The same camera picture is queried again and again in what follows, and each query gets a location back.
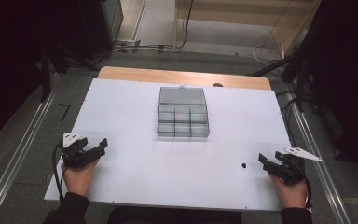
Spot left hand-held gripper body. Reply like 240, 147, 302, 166
62, 133, 90, 171

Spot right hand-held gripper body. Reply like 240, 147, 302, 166
274, 146, 324, 187

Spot clear plastic compartment box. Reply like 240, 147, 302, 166
156, 86, 211, 139

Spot person's right hand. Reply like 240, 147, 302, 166
268, 173, 310, 210

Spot person's left hand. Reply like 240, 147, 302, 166
60, 158, 101, 199

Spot black metal stand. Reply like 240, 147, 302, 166
39, 41, 53, 103

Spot black tripod stand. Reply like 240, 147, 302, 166
247, 52, 320, 114

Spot dark curtain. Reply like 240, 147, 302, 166
304, 0, 358, 178
0, 0, 82, 149

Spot black cabinet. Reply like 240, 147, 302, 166
76, 0, 125, 61

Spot light wooden shelf unit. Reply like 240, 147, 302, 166
172, 0, 323, 58

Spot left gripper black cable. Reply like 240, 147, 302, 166
51, 142, 67, 203

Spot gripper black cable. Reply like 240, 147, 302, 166
291, 158, 313, 209
51, 142, 67, 203

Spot aluminium floor rail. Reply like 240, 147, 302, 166
286, 91, 353, 224
0, 72, 61, 224

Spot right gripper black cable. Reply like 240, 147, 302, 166
291, 158, 313, 209

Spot white cable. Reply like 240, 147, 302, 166
252, 41, 286, 67

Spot black floor cables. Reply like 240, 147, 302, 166
92, 0, 195, 62

